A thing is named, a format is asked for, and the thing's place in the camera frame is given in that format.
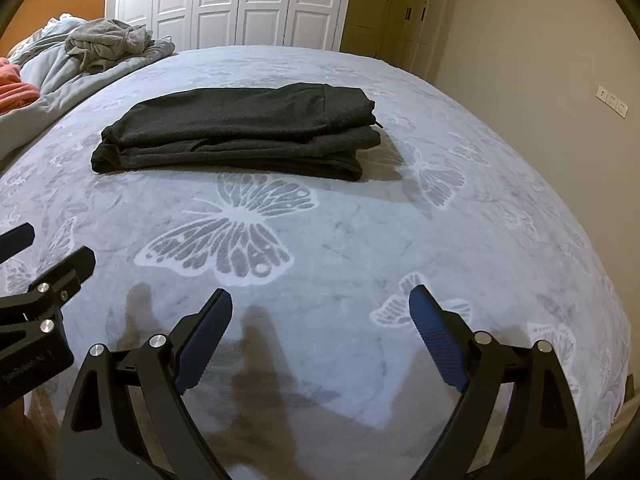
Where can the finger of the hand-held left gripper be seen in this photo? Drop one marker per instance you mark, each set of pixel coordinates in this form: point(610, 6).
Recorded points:
point(15, 241)
point(70, 266)

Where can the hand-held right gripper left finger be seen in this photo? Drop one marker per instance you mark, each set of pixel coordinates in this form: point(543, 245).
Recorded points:
point(205, 342)

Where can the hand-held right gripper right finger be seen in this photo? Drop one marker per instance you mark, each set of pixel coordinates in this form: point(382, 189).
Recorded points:
point(440, 342)

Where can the dark grey pants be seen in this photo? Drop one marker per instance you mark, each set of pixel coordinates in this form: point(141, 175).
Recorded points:
point(225, 120)

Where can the person's left forearm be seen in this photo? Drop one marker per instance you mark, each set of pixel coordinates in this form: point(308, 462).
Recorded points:
point(15, 440)

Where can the grey butterfly print bed blanket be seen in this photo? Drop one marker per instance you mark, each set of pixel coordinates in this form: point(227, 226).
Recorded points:
point(350, 240)

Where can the orange fleece blanket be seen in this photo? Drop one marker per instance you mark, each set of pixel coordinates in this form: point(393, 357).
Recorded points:
point(15, 92)

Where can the light grey duvet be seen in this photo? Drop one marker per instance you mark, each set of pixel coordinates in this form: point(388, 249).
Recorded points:
point(65, 80)

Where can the crumpled grey garment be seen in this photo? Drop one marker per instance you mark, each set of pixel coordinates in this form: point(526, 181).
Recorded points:
point(107, 42)

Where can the white panelled wardrobe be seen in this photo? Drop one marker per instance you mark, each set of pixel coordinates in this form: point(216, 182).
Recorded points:
point(225, 0)

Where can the white wall socket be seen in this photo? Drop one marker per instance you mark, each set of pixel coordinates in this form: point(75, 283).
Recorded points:
point(602, 92)
point(612, 100)
point(621, 108)

